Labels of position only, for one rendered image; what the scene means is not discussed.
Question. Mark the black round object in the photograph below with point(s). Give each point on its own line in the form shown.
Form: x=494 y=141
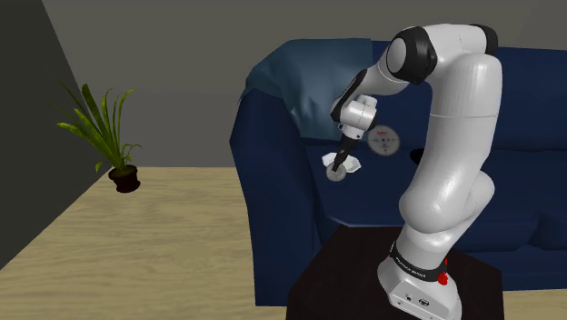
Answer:
x=417 y=156

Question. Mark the white flat angular object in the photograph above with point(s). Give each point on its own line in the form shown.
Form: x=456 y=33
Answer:
x=353 y=164

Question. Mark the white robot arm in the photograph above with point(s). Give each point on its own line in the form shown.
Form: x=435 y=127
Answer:
x=460 y=133

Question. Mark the grey round saw blade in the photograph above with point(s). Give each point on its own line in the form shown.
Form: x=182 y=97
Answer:
x=384 y=141

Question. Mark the blue throw blanket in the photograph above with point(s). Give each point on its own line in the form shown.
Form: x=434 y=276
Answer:
x=310 y=84

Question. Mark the small grey round disc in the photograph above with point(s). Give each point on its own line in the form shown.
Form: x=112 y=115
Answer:
x=337 y=175

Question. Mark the green potted plant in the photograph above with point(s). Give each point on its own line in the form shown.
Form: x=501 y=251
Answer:
x=106 y=137

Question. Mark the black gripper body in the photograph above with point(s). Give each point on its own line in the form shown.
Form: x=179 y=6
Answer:
x=343 y=156

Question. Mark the dark blue sofa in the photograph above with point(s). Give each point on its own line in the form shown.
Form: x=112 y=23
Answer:
x=274 y=186

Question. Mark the dark robot stand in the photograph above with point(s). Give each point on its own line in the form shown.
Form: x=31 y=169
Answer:
x=345 y=279

